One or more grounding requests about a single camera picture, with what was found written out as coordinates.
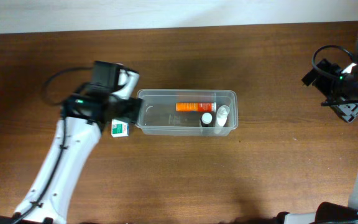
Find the dark bottle white cap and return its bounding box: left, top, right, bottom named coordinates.
left=200, top=113, right=213, bottom=128

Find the orange effervescent tablet tube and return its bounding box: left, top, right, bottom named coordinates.
left=175, top=102, right=217, bottom=113

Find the white spray bottle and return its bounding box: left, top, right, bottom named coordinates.
left=213, top=105, right=230, bottom=136

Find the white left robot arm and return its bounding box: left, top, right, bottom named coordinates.
left=0, top=61, right=143, bottom=224

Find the clear plastic container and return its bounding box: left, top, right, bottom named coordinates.
left=136, top=89, right=238, bottom=136

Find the white green medicine box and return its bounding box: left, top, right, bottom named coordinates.
left=111, top=119, right=129, bottom=138

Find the black right camera cable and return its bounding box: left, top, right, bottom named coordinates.
left=311, top=44, right=356, bottom=80

